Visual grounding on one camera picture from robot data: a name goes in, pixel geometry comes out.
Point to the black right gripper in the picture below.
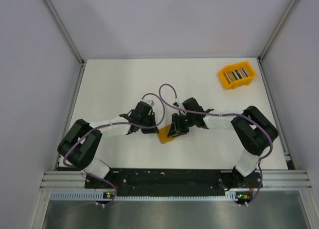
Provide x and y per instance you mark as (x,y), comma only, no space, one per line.
(176,128)

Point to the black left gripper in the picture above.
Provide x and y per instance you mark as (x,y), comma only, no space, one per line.
(150,130)

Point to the yellow leather card holder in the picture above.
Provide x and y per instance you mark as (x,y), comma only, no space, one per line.
(163,135)

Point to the yellow plastic bin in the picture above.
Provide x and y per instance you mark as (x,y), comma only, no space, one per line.
(242,82)

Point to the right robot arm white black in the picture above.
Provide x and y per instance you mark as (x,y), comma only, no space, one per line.
(253,129)

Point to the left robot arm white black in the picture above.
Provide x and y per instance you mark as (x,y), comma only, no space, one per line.
(81,142)

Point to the credit cards in bin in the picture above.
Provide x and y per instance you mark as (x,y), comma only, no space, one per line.
(236,75)

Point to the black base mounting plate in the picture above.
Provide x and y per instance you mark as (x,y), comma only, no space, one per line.
(173,182)

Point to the metal sheet front panel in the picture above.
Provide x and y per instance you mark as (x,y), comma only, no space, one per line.
(269,211)

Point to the grey slotted cable duct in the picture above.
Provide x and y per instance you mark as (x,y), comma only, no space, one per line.
(106,196)

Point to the aluminium frame rail front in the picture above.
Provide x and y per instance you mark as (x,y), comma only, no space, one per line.
(273,180)

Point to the aluminium frame post left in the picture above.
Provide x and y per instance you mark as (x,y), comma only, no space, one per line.
(63,30)

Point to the aluminium frame post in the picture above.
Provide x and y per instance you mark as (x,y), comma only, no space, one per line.
(63,30)
(278,29)

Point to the aluminium frame post right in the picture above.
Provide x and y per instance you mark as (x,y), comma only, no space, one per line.
(278,29)

